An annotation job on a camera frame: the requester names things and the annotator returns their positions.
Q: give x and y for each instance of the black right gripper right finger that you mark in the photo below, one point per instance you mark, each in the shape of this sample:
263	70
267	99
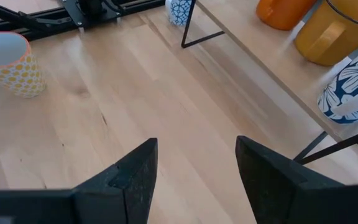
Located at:
269	186

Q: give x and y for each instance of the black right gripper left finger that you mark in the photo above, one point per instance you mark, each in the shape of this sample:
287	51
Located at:
126	193

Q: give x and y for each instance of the navy floral mug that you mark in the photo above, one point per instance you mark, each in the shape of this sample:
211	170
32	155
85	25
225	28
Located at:
353	90

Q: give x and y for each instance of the amber orange mug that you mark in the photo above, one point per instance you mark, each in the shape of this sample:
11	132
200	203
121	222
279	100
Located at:
281	14

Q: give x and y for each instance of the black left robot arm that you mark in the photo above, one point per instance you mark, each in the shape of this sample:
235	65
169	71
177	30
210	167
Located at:
92	6

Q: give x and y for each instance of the wooden shelf with black legs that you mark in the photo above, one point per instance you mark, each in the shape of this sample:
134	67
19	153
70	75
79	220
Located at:
275	56

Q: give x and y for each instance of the white mug with yellow dots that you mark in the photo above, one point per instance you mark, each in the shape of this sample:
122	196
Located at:
20	77

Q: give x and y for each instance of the yellow mug with dark rim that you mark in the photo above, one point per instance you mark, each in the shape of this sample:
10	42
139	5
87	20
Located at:
328	40

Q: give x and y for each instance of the white mug with blue pattern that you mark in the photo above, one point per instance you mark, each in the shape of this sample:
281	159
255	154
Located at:
179	12

